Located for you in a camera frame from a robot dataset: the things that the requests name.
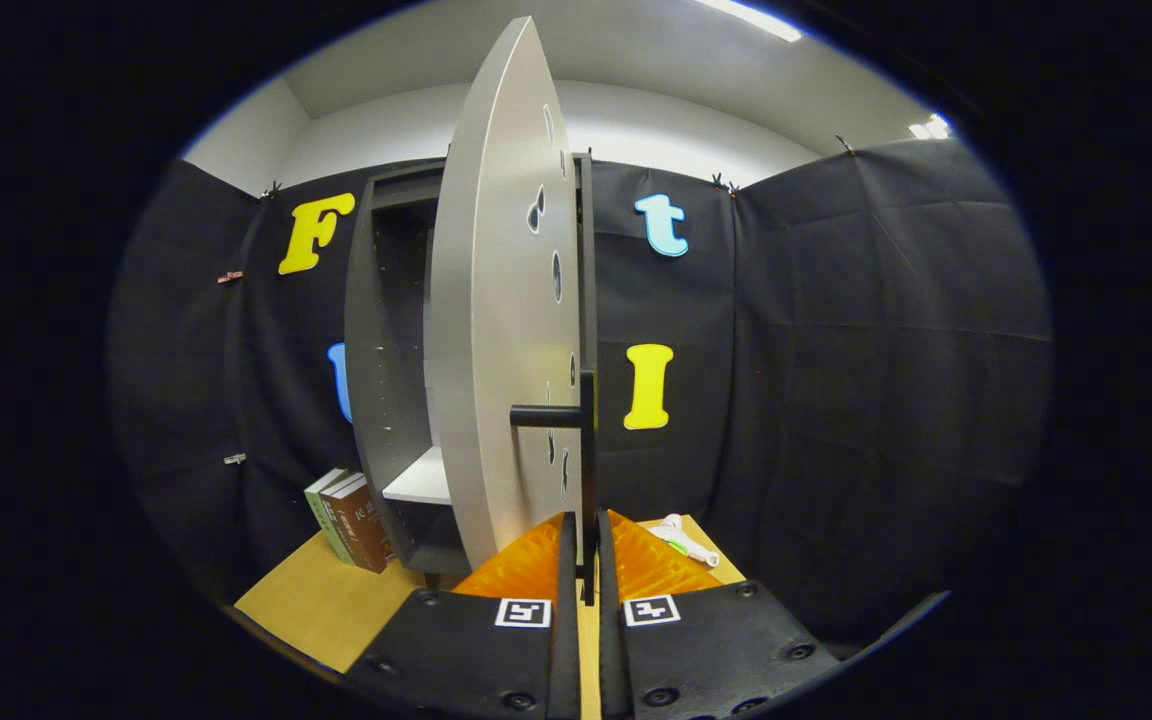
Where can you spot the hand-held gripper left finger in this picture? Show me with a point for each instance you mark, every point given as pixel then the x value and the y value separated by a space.
pixel 481 660

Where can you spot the black backdrop cloth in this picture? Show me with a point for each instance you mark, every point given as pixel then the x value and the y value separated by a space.
pixel 886 400

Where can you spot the brown book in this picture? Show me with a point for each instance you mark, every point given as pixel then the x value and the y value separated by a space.
pixel 368 530
pixel 340 522

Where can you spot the beige cabinet door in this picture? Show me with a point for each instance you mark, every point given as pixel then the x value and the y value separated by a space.
pixel 496 300

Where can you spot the small ceiling light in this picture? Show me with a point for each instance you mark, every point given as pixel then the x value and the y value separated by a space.
pixel 929 127

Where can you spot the black cloth clip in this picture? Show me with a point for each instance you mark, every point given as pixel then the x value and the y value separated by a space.
pixel 724 184
pixel 271 190
pixel 843 145

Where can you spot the white plastic tool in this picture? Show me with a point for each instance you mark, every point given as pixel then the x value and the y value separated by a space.
pixel 682 541

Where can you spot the long ceiling light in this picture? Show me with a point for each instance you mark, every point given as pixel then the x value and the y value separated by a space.
pixel 751 18

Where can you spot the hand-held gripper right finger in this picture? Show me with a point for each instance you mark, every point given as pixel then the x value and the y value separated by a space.
pixel 706 650

